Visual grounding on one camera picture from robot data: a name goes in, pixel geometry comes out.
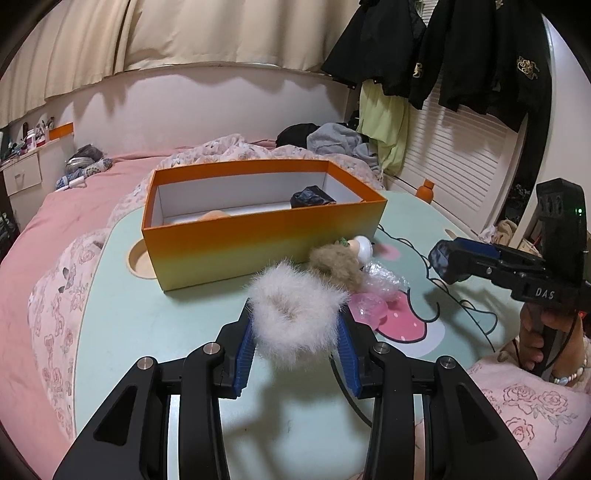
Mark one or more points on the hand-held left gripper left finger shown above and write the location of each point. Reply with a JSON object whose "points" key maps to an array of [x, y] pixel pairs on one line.
{"points": [[244, 355]]}

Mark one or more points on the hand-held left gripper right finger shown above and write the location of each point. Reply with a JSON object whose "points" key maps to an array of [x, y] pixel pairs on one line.
{"points": [[348, 364]]}

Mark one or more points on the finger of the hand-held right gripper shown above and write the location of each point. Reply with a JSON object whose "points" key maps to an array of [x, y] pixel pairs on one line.
{"points": [[480, 249], [457, 263]]}

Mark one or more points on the white fur scrunchie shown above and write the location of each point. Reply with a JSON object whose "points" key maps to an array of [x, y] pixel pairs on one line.
{"points": [[295, 314]]}

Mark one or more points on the orange cardboard box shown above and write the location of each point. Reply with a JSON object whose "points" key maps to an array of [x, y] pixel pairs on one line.
{"points": [[240, 249]]}

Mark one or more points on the dark glossy packet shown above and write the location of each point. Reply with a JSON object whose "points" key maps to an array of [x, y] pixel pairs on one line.
{"points": [[313, 197]]}

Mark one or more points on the person's right hand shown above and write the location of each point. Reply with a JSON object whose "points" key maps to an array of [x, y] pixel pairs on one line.
{"points": [[531, 337]]}

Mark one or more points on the pink clear jelly toy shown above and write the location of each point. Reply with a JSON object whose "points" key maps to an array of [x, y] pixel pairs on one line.
{"points": [[367, 310]]}

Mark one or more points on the clear crinkled plastic wrap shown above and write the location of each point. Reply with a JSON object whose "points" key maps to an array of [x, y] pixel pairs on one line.
{"points": [[383, 281]]}

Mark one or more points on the orange bottle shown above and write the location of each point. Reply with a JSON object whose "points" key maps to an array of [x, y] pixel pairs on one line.
{"points": [[425, 190]]}

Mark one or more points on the small white figure toy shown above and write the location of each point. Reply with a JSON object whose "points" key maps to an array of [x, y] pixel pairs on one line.
{"points": [[360, 247]]}

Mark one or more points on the white slatted door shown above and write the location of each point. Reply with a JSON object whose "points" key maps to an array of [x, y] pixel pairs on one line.
{"points": [[461, 152]]}

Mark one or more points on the brown fur scrunchie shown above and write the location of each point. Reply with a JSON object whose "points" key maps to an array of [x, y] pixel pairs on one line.
{"points": [[334, 265]]}

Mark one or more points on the yellow-green hanging garment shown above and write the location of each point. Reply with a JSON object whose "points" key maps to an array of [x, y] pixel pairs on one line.
{"points": [[383, 124]]}

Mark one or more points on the grey hoodie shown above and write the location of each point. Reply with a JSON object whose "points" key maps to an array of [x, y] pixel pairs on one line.
{"points": [[337, 138]]}

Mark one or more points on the pink floral blanket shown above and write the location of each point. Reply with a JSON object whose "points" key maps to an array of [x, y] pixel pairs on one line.
{"points": [[69, 286]]}

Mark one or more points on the black hanging jacket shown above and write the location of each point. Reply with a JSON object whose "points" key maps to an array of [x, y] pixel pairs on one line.
{"points": [[485, 55], [369, 46]]}

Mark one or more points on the black cloth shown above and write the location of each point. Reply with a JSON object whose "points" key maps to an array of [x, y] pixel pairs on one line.
{"points": [[295, 134]]}

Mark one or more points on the grey knit bundle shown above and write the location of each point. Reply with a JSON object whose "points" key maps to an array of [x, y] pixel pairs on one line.
{"points": [[83, 166]]}

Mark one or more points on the white nightstand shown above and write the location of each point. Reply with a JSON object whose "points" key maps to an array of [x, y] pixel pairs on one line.
{"points": [[21, 175]]}

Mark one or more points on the orange shelf box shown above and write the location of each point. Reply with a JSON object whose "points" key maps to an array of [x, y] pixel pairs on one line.
{"points": [[61, 130]]}

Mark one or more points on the cream curtain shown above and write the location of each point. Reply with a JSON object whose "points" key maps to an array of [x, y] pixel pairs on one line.
{"points": [[184, 32]]}

